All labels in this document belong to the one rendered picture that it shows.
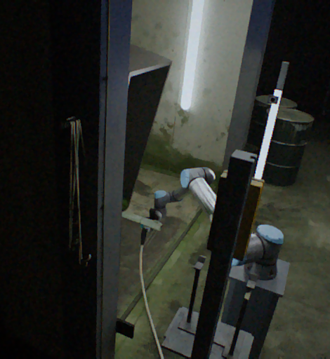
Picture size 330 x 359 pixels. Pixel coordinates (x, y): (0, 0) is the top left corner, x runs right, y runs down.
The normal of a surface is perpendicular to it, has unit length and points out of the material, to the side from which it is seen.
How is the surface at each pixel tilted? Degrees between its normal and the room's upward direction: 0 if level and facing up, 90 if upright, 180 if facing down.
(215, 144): 90
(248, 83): 90
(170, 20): 90
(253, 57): 90
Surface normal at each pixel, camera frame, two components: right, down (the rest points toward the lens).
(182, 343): 0.10, -0.88
